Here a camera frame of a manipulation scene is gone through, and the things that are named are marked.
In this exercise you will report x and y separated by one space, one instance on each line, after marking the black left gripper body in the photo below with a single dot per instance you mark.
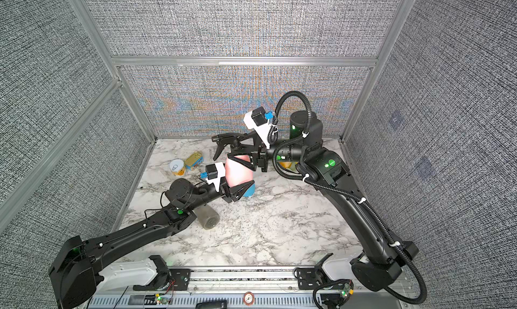
223 188

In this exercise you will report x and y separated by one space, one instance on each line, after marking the small orange fruit slice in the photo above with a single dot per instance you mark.
286 165

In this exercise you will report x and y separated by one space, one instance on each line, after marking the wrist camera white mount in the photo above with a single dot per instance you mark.
213 174
261 122

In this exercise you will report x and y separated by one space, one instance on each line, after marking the black spray nozzle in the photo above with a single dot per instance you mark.
223 140

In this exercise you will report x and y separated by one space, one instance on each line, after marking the gold rectangular tin can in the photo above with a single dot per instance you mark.
194 160

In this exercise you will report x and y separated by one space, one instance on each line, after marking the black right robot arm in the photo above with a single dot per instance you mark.
386 262

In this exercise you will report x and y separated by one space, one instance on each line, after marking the grey translucent bottle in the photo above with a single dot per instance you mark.
207 216

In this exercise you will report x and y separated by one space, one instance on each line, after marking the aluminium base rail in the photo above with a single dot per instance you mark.
244 287

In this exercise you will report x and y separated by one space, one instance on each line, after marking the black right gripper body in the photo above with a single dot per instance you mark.
265 159

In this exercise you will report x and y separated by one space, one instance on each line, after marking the blue plastic spray bottle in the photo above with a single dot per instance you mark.
250 191

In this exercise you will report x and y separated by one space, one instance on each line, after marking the pink plastic spray bottle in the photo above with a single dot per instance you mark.
236 173

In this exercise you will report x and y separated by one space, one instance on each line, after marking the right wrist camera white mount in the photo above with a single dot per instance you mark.
261 122

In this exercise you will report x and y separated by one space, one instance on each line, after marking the round white-lid can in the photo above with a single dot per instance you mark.
177 167

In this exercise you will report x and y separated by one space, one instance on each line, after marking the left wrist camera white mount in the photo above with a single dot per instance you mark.
213 174

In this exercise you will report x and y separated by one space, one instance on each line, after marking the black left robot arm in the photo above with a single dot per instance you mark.
76 271

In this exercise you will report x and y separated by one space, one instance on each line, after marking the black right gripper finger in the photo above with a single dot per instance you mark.
248 139
245 160

